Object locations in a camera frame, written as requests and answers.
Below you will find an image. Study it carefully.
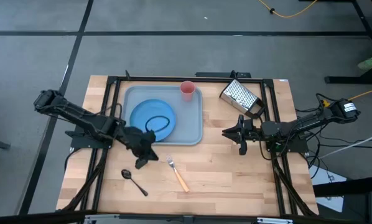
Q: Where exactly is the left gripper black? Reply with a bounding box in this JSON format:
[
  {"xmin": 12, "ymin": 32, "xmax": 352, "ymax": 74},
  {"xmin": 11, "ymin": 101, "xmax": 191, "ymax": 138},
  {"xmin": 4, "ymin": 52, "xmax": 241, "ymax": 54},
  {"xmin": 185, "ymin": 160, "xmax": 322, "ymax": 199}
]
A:
[{"xmin": 123, "ymin": 126, "xmax": 159, "ymax": 169}]

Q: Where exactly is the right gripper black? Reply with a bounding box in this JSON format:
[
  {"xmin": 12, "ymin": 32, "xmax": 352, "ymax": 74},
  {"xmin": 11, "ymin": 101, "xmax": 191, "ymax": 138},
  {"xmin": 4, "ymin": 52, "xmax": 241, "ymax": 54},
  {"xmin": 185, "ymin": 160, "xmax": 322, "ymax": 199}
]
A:
[{"xmin": 222, "ymin": 114, "xmax": 263, "ymax": 156}]

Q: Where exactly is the dark metal spoon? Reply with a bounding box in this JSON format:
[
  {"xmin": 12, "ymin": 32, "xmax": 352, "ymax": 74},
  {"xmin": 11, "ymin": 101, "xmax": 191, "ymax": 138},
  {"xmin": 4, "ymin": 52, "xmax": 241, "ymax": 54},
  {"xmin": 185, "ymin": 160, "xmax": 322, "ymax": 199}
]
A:
[{"xmin": 121, "ymin": 169, "xmax": 149, "ymax": 197}]

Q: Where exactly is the fork with wooden handle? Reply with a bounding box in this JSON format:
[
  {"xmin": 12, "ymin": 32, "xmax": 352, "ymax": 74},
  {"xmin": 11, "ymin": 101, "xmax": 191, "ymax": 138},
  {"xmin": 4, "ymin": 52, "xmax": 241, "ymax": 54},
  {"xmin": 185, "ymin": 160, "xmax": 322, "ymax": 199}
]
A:
[{"xmin": 166, "ymin": 156, "xmax": 190, "ymax": 193}]

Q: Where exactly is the blue round plate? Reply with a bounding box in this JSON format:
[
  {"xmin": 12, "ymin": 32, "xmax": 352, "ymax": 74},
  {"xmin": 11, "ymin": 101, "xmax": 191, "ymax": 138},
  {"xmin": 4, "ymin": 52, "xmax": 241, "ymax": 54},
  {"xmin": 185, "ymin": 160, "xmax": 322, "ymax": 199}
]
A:
[{"xmin": 129, "ymin": 98, "xmax": 177, "ymax": 142}]

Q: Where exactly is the pink plastic cup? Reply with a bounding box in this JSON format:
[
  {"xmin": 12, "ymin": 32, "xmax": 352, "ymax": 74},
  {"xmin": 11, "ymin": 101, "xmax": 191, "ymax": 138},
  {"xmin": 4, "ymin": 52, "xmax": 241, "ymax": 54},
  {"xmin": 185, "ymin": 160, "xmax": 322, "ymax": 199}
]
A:
[{"xmin": 179, "ymin": 80, "xmax": 197, "ymax": 102}]

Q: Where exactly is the grey plastic tray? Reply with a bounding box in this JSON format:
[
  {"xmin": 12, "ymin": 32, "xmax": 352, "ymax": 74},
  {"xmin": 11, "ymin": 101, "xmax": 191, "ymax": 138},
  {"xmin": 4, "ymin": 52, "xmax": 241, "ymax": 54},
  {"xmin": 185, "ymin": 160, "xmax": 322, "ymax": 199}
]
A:
[{"xmin": 121, "ymin": 85, "xmax": 204, "ymax": 146}]

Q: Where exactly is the metal box grater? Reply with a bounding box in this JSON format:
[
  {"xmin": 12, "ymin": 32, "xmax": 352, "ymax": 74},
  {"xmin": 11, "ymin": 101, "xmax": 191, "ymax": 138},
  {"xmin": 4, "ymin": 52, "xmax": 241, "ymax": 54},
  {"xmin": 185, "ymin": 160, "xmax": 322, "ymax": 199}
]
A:
[{"xmin": 219, "ymin": 78, "xmax": 266, "ymax": 119}]

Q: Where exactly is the white sheet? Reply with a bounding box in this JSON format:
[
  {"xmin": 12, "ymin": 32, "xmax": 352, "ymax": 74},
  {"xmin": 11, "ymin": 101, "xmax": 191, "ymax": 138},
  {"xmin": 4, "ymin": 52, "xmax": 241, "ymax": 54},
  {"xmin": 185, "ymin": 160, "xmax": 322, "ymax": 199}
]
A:
[{"xmin": 309, "ymin": 164, "xmax": 348, "ymax": 213}]

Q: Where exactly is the green object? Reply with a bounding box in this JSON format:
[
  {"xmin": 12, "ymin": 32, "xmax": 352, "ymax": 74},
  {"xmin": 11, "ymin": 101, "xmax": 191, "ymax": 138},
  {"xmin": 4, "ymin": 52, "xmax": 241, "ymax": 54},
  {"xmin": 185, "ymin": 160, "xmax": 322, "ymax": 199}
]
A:
[{"xmin": 357, "ymin": 52, "xmax": 372, "ymax": 70}]

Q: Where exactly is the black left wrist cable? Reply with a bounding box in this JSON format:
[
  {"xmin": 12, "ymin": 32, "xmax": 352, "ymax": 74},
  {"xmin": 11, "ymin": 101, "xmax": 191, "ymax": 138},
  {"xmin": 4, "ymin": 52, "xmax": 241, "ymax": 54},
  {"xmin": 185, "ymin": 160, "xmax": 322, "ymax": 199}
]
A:
[{"xmin": 144, "ymin": 115, "xmax": 171, "ymax": 134}]

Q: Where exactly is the black aluminium table frame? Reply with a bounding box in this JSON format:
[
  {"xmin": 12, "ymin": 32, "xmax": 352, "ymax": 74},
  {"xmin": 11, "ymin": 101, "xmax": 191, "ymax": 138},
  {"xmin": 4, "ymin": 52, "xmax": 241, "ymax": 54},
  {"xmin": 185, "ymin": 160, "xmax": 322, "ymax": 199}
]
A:
[{"xmin": 57, "ymin": 74, "xmax": 319, "ymax": 218}]

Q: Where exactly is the silver metal bracket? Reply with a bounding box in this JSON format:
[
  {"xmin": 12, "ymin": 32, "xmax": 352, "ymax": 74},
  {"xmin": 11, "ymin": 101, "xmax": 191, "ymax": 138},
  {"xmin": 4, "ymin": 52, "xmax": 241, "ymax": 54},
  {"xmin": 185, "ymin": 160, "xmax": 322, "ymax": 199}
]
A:
[
  {"xmin": 256, "ymin": 217, "xmax": 294, "ymax": 224},
  {"xmin": 85, "ymin": 213, "xmax": 120, "ymax": 224}
]

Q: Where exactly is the black floor cable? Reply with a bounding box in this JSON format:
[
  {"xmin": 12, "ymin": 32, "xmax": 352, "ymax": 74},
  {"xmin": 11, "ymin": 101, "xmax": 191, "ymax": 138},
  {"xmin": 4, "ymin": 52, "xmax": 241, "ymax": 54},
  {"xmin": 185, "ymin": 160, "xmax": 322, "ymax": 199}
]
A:
[{"xmin": 316, "ymin": 142, "xmax": 372, "ymax": 150}]

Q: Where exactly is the white cable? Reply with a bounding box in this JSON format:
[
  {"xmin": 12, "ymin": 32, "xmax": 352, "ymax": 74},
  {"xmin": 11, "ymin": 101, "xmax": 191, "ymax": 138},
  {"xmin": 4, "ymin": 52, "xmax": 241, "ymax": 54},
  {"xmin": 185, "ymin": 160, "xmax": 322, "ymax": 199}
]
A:
[{"xmin": 319, "ymin": 129, "xmax": 372, "ymax": 159}]

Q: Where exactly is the black stand frame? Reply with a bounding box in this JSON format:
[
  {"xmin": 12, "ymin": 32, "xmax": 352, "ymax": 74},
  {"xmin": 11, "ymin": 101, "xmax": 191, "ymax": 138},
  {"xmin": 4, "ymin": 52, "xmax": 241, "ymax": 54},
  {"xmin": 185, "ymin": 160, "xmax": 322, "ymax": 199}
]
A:
[{"xmin": 299, "ymin": 0, "xmax": 372, "ymax": 85}]

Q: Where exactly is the yellow extension cable with plug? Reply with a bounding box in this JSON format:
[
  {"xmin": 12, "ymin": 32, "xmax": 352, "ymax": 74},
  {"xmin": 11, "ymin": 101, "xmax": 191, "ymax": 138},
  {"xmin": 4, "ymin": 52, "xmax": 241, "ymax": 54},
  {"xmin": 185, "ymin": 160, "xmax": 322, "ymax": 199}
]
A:
[{"xmin": 321, "ymin": 84, "xmax": 372, "ymax": 108}]

